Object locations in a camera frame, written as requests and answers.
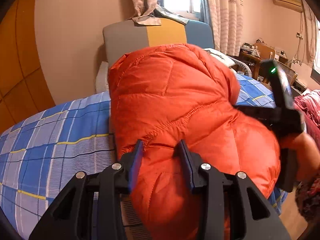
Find orange quilted down jacket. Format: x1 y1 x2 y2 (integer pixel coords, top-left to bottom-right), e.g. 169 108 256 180
108 44 280 239

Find person's right hand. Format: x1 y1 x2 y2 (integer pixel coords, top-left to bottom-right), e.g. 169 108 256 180
279 132 319 182

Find pink blanket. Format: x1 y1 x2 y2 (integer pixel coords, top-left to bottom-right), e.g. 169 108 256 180
294 89 320 148

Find wicker wooden chair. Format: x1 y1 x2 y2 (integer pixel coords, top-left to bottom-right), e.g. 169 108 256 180
262 60 299 87

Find cluttered wooden desk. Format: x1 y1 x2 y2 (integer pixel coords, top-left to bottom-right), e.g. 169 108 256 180
239 39 289 80

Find blue plaid bed sheet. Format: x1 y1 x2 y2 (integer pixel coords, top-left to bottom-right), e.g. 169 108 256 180
0 72 288 240

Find white printed pillow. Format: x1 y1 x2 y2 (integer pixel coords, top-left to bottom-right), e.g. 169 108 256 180
204 48 235 67

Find pink patterned right curtain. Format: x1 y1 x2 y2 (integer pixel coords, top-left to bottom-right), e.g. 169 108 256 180
208 0 244 56

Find wooden wardrobe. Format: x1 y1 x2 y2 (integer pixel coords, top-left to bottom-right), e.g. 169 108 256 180
1 0 55 132

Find grey yellow blue headboard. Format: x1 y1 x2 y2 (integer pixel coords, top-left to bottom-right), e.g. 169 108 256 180
103 18 214 66

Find wall air conditioner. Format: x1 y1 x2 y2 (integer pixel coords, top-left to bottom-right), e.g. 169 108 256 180
272 0 303 13

